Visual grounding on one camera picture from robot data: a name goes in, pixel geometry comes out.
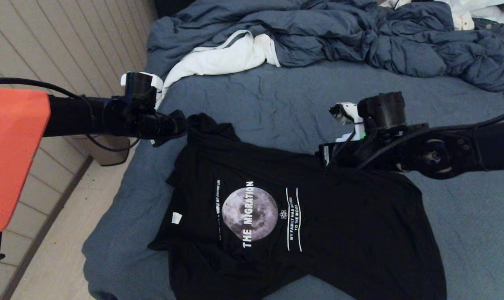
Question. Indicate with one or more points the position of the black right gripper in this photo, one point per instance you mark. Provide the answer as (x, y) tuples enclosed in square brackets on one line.
[(356, 154)]

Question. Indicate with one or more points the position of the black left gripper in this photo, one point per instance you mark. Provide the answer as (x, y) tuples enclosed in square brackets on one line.
[(152, 125)]

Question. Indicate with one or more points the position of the black moon print t-shirt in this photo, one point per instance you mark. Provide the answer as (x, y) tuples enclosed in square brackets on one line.
[(298, 216)]

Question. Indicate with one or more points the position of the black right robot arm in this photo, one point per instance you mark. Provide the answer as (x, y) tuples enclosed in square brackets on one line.
[(456, 146)]

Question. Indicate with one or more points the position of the brown trash bin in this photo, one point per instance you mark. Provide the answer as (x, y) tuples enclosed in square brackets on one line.
[(110, 152)]

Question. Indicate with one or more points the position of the white garment with grey stripe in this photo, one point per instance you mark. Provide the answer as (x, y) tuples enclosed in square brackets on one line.
[(218, 60)]

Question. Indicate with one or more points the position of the crumpled blue duvet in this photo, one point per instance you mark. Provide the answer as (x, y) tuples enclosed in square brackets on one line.
[(339, 33)]

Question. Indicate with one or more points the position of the blue bed sheet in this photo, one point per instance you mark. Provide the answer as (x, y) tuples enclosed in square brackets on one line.
[(464, 229)]

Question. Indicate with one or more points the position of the white pillow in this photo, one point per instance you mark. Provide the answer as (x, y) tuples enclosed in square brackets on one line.
[(485, 12)]

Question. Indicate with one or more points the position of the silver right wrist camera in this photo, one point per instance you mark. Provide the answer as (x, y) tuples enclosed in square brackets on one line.
[(348, 118)]

